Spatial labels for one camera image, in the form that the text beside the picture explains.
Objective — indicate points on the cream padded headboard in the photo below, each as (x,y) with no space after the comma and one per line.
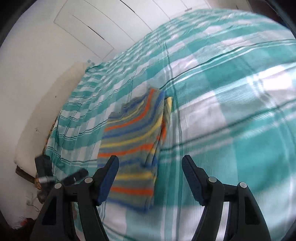
(35,134)

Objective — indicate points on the teal white plaid bedspread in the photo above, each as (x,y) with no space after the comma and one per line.
(231,75)

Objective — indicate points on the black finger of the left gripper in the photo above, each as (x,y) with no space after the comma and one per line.
(44,169)
(77,176)

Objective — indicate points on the white wardrobe doors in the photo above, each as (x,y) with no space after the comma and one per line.
(107,28)

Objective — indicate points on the striped knit sweater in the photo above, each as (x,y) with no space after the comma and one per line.
(135,135)

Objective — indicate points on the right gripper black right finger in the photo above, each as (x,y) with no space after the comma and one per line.
(245,220)

